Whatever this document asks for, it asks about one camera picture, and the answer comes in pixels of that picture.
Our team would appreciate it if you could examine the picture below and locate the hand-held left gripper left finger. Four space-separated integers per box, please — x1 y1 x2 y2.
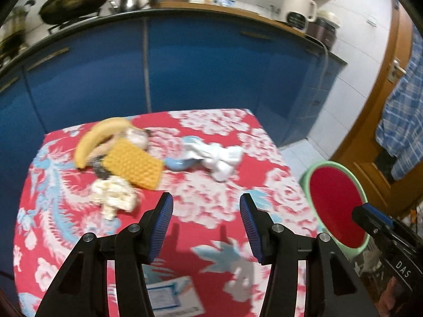
35 192 174 317

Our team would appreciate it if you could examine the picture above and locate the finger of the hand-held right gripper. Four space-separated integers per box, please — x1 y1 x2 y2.
351 206 384 239
364 204 397 227

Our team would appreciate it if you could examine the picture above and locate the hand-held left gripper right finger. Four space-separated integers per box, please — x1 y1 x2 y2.
240 192 379 317

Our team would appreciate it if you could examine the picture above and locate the green-rimmed red basin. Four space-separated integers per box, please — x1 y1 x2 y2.
299 161 373 258

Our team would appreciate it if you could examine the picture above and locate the small white paper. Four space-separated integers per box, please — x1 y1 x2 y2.
90 175 138 221

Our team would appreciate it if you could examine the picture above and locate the small yellow foam fruit net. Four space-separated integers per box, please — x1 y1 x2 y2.
103 138 164 191

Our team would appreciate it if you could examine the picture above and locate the white and blue cardboard box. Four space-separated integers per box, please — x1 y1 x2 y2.
145 276 205 317

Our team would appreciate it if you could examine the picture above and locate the white cloth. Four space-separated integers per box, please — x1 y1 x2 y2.
183 138 245 182

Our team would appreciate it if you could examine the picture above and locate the steel wool scrubber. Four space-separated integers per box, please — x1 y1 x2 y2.
91 153 115 181

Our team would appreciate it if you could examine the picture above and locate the person's right hand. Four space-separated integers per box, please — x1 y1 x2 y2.
377 276 414 317

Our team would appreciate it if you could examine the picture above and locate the red floral tablecloth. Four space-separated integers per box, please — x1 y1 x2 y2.
13 107 326 317

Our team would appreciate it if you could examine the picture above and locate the wooden door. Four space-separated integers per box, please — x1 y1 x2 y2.
330 0 423 219

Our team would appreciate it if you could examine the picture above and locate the garlic bulb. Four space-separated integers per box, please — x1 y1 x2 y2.
124 127 151 151

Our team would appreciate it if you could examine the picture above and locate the ginger root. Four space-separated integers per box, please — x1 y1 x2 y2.
94 141 117 158

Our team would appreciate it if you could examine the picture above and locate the blue plaid shirt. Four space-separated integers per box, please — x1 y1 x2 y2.
375 35 423 181

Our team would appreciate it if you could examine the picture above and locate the yellow banana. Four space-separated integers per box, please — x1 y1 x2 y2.
74 118 136 169

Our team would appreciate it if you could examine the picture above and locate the blue kitchen cabinet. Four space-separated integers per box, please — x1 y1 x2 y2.
0 8 350 304

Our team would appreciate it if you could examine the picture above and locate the rice cooker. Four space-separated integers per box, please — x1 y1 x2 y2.
306 10 341 50

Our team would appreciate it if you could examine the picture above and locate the gas stove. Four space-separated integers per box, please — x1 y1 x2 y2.
46 11 104 35

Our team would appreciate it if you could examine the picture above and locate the white electric kettle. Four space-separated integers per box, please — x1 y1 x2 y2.
279 0 318 35

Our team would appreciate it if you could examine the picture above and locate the small steel kettle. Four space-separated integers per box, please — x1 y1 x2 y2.
109 0 149 14

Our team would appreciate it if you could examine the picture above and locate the dark wok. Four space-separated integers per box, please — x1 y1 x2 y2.
38 0 125 27

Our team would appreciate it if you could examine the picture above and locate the steel steamer pot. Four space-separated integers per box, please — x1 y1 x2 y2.
0 0 35 57

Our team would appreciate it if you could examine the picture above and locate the metal door handle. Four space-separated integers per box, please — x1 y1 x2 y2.
387 58 407 83

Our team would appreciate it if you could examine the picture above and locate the white power cable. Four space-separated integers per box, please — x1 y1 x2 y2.
315 43 331 113

